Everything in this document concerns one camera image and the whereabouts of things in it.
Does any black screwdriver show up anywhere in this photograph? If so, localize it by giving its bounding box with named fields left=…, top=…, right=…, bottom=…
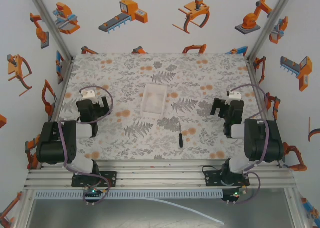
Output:
left=177, top=122, right=185, bottom=149

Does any white translucent plastic bin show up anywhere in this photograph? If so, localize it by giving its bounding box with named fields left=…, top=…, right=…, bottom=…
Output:
left=140, top=83, right=169, bottom=119

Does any floral patterned table mat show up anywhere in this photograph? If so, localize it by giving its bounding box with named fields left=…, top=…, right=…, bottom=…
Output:
left=55, top=52, right=274, bottom=161

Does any circuit board with green light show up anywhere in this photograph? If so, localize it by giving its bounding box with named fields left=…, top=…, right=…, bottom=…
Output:
left=220, top=187, right=245, bottom=204
left=83, top=187, right=105, bottom=201

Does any white plastic tube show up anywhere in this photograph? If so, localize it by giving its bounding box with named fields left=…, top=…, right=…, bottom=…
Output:
left=144, top=197, right=226, bottom=225

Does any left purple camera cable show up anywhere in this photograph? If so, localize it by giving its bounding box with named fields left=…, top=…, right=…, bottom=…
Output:
left=57, top=86, right=115, bottom=175

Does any purple camera cable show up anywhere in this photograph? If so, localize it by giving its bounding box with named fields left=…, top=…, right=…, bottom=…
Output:
left=230, top=84, right=270, bottom=175
left=57, top=86, right=115, bottom=175

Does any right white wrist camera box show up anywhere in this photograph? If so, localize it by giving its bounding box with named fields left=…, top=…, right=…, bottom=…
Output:
left=226, top=90, right=241, bottom=104

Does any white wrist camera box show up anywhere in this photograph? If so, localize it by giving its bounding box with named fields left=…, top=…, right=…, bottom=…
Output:
left=226, top=90, right=241, bottom=104
left=79, top=88, right=97, bottom=100

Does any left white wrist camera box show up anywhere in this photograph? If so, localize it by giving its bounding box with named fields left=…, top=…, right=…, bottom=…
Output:
left=79, top=88, right=97, bottom=100

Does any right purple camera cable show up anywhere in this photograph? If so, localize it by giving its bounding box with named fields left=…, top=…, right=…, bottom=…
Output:
left=230, top=84, right=270, bottom=175

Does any thin black base cable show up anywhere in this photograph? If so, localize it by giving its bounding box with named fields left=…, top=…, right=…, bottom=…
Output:
left=201, top=165, right=226, bottom=186

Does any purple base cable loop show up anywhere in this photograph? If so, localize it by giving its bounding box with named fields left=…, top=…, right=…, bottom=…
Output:
left=226, top=171, right=262, bottom=205
left=83, top=174, right=112, bottom=206

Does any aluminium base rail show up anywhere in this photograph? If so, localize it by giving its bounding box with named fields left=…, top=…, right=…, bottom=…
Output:
left=24, top=159, right=299, bottom=191

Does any grey slotted cable duct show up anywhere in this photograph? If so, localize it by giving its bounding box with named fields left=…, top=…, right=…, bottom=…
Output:
left=33, top=190, right=225, bottom=199

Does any aluminium frame post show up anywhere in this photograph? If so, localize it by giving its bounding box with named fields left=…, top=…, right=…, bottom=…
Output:
left=245, top=0, right=298, bottom=61
left=24, top=0, right=75, bottom=61

